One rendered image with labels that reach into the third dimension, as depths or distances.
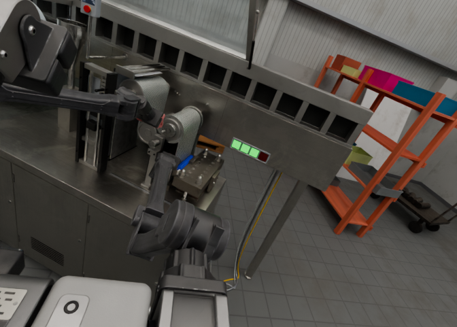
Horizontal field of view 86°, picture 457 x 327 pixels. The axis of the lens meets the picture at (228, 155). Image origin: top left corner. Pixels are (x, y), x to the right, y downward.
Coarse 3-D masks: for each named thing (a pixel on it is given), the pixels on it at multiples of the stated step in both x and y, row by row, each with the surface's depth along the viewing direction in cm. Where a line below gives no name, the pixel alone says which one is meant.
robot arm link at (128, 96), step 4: (120, 88) 91; (124, 88) 92; (116, 92) 89; (120, 92) 90; (124, 92) 91; (128, 92) 91; (132, 92) 91; (124, 96) 83; (128, 96) 84; (132, 96) 86; (136, 96) 87; (128, 100) 83; (132, 100) 83; (136, 100) 85; (140, 100) 87; (136, 108) 88; (136, 112) 89; (136, 116) 90; (124, 120) 86; (128, 120) 87
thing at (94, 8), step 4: (84, 0) 112; (88, 0) 112; (92, 0) 112; (96, 0) 112; (100, 0) 115; (84, 4) 113; (88, 4) 113; (92, 4) 113; (96, 4) 113; (100, 4) 116; (84, 8) 113; (88, 8) 113; (92, 8) 114; (96, 8) 114; (100, 8) 117; (84, 12) 115; (88, 12) 114; (92, 12) 115; (96, 12) 115; (100, 12) 119; (92, 16) 116; (96, 16) 116
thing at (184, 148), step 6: (186, 138) 133; (192, 138) 144; (180, 144) 128; (186, 144) 138; (192, 144) 149; (180, 150) 132; (186, 150) 143; (180, 156) 137; (186, 156) 148; (180, 162) 142
